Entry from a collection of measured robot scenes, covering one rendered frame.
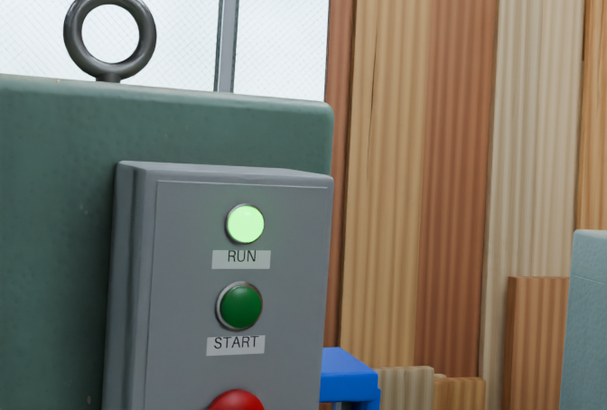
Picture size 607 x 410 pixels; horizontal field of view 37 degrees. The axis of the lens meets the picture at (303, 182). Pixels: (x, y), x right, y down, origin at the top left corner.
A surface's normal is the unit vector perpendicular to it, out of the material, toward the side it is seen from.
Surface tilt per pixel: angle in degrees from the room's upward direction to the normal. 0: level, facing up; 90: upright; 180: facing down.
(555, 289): 87
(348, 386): 90
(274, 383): 90
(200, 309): 90
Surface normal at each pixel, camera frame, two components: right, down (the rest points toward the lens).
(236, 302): 0.39, 0.04
